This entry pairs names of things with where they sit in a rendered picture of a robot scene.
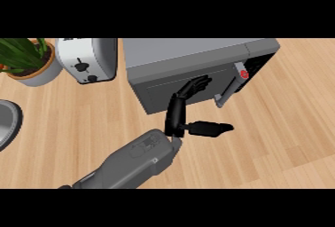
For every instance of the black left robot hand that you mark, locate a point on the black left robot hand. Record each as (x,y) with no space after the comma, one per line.
(176,115)

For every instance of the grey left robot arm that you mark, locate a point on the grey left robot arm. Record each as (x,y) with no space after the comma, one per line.
(130,161)

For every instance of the dark grey microwave door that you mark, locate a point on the dark grey microwave door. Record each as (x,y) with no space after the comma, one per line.
(152,94)

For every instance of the grey microwave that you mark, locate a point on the grey microwave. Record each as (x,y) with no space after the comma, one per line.
(183,53)

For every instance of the white toaster with black knobs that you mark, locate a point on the white toaster with black knobs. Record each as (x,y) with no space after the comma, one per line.
(89,56)

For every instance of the pale grey pot orange rim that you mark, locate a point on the pale grey pot orange rim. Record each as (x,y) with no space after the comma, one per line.
(41,75)

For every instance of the grey round metal basin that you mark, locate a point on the grey round metal basin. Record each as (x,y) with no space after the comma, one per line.
(8,124)

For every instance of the green leafy plant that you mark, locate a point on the green leafy plant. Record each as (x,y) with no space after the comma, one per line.
(19,53)

